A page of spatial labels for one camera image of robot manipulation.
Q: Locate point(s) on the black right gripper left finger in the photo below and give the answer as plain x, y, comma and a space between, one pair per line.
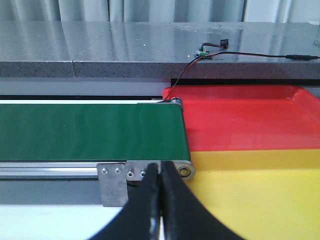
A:
139, 219

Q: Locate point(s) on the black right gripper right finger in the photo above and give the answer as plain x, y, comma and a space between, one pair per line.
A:
184, 217

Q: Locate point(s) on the yellow plastic tray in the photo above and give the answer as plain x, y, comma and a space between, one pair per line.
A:
261, 194

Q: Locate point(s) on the green conveyor belt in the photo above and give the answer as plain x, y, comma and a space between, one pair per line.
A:
74, 132

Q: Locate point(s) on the red plastic tray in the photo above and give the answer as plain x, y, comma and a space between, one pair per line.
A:
248, 117

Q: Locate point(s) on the small green circuit board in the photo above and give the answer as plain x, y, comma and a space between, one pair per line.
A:
205, 55

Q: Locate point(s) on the grey stone counter slab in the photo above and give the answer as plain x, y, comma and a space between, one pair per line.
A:
81, 49

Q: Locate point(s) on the grey pleated curtain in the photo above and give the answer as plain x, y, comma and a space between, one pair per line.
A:
166, 11

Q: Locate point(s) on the steel conveyor support bracket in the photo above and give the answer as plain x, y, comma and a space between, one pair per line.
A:
113, 184

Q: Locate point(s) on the aluminium conveyor side rail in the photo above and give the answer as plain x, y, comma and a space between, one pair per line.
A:
48, 170

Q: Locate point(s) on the black inline cable connector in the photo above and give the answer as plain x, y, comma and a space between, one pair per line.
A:
302, 57

